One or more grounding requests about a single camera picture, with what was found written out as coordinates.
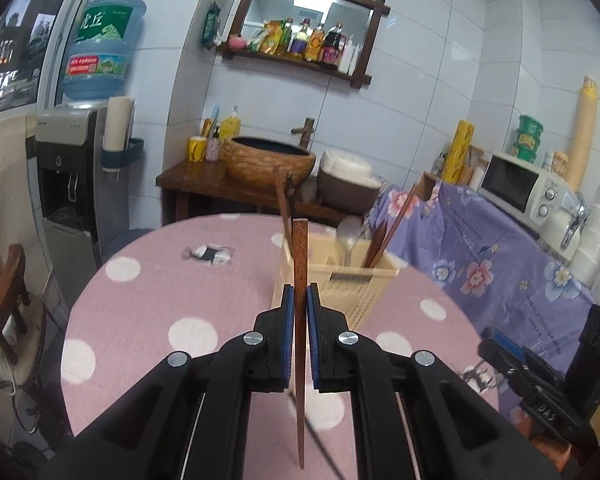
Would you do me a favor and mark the yellow soap bottle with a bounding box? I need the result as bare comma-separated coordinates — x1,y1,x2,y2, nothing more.
219,105,242,142

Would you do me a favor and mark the white microwave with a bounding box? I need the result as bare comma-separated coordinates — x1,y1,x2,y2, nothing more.
480,151,582,233

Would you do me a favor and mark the dark sauce bottle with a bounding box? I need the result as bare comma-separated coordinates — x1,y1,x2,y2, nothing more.
287,17,309,59

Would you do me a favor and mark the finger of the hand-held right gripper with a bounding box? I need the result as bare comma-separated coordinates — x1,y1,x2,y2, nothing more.
495,357,539,411
480,327,568,379

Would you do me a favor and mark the dark blue cup holder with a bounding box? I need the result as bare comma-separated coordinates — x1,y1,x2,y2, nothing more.
102,137,145,168

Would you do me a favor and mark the cream plastic utensil holder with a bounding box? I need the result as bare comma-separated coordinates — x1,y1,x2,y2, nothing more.
271,232,401,333

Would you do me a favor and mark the green hanging packet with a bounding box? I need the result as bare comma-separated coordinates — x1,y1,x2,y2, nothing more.
202,2,222,51

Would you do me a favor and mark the tall cream cup stack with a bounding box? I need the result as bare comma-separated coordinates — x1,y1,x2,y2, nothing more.
565,76,597,191

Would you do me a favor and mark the blue water bottle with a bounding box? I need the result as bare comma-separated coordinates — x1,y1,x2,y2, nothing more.
62,0,147,107

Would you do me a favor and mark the floor cable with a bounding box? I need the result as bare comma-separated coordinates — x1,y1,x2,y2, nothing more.
7,360,57,437

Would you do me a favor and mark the amber oil bottle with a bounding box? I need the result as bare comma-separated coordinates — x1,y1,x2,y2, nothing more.
305,22,327,62

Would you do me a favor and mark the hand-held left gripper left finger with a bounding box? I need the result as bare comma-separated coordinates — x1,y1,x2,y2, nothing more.
40,283,296,480

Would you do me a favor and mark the bamboo faucet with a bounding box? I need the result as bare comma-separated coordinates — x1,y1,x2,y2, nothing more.
291,117,315,150

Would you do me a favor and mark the matte grey spoon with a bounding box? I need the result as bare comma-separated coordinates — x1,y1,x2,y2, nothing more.
336,216,365,267

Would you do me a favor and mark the stack of green noodle cups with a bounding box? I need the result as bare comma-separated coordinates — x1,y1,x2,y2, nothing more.
512,114,545,163

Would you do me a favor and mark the small wooden box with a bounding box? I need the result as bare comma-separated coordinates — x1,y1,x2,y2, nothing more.
420,172,442,202

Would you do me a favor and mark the white plastic bottle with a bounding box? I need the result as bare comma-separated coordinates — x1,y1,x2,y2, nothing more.
337,35,362,75

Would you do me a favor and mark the chrome faucet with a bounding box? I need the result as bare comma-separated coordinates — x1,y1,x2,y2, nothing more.
560,192,594,252

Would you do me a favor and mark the rounded dark wooden handle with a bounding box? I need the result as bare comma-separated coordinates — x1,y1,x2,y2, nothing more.
362,222,388,268

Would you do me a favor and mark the thin brown chopstick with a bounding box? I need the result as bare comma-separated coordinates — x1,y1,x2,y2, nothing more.
292,218,309,470

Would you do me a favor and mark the brown and white rice cooker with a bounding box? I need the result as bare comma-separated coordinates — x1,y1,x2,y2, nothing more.
316,149,384,216

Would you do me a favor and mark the stack of paper cups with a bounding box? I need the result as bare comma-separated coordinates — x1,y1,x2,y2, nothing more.
104,96,135,153

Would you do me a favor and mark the thick brown wooden chopstick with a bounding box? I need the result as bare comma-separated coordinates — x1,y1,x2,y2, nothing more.
364,183,419,268

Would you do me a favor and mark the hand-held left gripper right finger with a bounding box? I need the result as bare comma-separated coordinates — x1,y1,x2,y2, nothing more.
306,283,563,480

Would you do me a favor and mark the wooden stool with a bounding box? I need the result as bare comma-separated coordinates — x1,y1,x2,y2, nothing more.
0,242,32,367

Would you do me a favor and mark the dark wooden table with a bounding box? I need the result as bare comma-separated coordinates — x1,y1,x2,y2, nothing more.
156,160,352,227

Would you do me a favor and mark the yellow snack packet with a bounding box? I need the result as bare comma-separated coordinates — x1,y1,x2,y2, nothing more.
259,20,287,56

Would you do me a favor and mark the pink polka dot tablecloth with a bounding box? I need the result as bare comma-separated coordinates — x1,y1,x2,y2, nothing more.
61,214,501,480

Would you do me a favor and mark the woven brown basin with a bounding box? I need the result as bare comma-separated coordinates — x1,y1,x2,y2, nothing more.
222,136,317,184

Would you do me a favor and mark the yellow roll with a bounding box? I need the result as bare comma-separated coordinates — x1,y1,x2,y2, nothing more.
441,120,476,184

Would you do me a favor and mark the window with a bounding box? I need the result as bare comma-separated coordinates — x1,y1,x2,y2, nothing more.
0,0,87,117

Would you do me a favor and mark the purple floral cloth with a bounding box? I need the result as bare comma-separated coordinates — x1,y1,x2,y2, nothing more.
365,182,596,411

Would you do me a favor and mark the water dispenser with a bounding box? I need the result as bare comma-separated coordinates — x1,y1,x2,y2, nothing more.
35,105,112,281

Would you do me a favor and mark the dark red-label bottle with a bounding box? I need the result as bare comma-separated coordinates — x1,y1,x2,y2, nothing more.
322,22,347,67

